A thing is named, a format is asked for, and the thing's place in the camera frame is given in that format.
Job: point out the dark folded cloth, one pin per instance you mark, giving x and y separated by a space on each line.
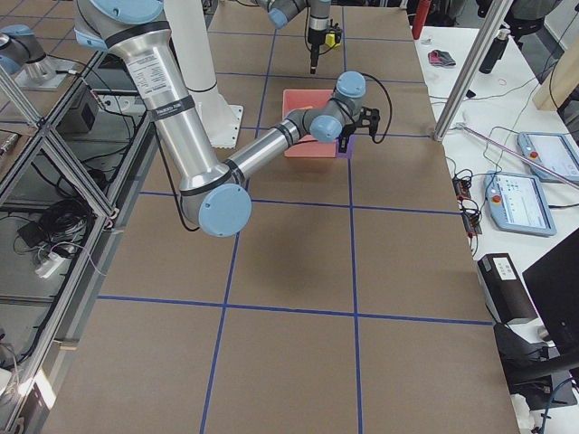
442 59

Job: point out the red fire extinguisher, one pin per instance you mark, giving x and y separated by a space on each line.
421 13

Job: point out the white power strip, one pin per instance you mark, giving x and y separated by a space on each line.
52 262

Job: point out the yellow foam block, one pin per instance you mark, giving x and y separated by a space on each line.
333 39

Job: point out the grey third robot arm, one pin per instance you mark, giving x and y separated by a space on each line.
23 57

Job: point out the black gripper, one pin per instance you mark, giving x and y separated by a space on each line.
346 134
315 38

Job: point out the far teach pendant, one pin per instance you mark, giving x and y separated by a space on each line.
553 151

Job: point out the aluminium frame post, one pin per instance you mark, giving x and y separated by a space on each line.
496 14

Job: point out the black monitor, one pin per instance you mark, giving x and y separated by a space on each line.
552 283

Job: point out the near teach pendant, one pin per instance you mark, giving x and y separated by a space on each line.
517 203

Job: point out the purple foam block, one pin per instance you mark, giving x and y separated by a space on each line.
345 147

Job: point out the black water bottle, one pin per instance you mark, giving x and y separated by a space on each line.
495 52

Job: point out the black box with label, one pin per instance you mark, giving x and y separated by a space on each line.
505 293

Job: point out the metal rod with pink tape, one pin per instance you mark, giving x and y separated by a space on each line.
543 173

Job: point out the teach pendant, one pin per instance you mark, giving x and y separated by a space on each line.
553 151
517 203

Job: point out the small circuit board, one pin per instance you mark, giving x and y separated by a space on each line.
469 209

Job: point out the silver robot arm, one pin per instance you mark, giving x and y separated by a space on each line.
164 45
281 12

